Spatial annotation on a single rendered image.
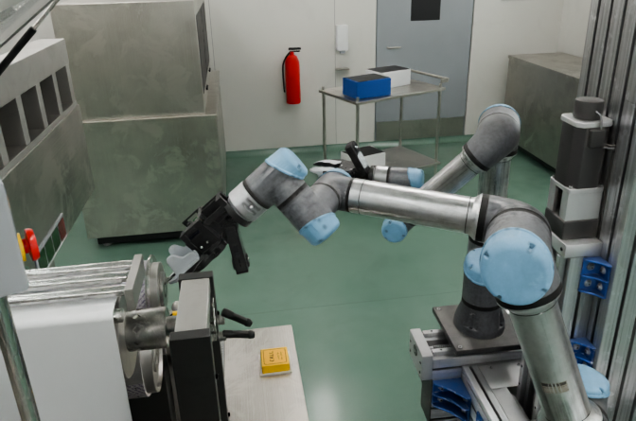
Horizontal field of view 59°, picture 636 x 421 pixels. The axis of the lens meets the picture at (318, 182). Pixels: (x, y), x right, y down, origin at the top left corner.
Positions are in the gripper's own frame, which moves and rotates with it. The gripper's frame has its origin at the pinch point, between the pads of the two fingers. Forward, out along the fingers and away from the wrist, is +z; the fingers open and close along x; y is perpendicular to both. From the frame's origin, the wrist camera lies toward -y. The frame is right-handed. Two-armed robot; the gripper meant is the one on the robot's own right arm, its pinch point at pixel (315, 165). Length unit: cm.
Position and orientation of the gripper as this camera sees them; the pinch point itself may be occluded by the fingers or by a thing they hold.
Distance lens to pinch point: 184.5
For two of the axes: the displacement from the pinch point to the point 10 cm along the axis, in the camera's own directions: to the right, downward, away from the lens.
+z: -9.5, -0.9, 3.0
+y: 0.7, 8.7, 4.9
